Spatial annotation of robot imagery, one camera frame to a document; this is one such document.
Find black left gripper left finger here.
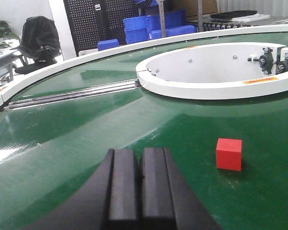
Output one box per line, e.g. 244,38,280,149
26,149,139,230

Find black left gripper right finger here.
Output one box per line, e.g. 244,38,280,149
140,147,221,230

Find small blue bin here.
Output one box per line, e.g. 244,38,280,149
97,39,120,51

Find red cube block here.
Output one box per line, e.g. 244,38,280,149
216,138,243,172

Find metal conveyor seam rollers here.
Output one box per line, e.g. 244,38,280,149
5,79,142,110

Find white outer conveyor rim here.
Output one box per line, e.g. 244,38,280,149
0,24,288,107

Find black office chair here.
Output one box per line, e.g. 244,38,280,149
15,16,60,74

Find grey desk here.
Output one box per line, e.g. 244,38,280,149
0,49,20,82

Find green bearing block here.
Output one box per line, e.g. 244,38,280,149
247,47,278,75

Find stacked blue bins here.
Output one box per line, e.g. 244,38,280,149
123,10,197,44

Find black perforated panel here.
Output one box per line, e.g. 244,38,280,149
63,0,139,56

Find green potted plant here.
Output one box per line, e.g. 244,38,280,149
0,19,21,49

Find white inner conveyor ring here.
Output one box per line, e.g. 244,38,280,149
135,42,288,100

